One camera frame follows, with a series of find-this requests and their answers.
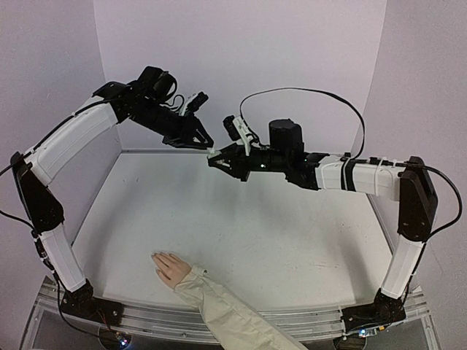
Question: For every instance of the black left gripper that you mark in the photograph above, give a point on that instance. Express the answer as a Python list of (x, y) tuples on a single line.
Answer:
[(187, 137)]

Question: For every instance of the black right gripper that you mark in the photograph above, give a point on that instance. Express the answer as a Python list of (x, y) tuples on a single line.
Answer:
[(243, 165)]

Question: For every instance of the clear nail polish bottle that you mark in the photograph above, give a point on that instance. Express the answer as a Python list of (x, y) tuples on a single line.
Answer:
[(212, 156)]

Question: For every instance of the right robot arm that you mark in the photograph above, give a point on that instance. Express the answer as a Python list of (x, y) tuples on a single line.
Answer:
[(407, 183)]

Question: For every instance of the beige sleeved forearm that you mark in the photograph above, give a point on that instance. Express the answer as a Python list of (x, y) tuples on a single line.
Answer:
[(233, 323)]

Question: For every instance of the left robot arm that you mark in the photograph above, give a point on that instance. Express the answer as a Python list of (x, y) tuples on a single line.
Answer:
[(143, 101)]

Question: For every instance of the mannequin hand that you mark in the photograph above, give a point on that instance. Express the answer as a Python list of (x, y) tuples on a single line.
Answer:
[(170, 268)]

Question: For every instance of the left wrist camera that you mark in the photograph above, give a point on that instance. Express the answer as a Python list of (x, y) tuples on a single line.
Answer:
[(193, 103)]

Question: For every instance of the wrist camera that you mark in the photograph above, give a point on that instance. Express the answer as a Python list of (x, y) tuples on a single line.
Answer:
[(193, 103), (239, 132)]

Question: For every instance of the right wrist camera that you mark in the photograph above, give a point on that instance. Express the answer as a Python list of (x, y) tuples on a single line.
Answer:
[(239, 132)]

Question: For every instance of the aluminium back table rail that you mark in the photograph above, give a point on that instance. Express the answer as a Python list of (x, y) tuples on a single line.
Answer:
[(130, 152)]

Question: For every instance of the aluminium front rail frame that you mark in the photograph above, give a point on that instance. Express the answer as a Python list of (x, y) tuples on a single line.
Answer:
[(160, 327)]

